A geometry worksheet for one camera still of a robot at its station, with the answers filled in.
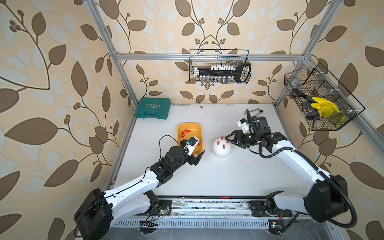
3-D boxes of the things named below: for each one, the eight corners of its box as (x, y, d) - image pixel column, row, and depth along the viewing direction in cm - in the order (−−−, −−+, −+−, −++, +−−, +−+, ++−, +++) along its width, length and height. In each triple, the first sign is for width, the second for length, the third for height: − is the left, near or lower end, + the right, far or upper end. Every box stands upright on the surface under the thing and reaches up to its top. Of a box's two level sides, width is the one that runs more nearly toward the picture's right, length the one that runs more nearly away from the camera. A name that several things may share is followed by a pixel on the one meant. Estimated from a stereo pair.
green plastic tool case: (136, 120, 114) (133, 115, 109) (142, 102, 127) (140, 97, 122) (169, 120, 114) (167, 115, 109) (171, 102, 127) (170, 97, 122)
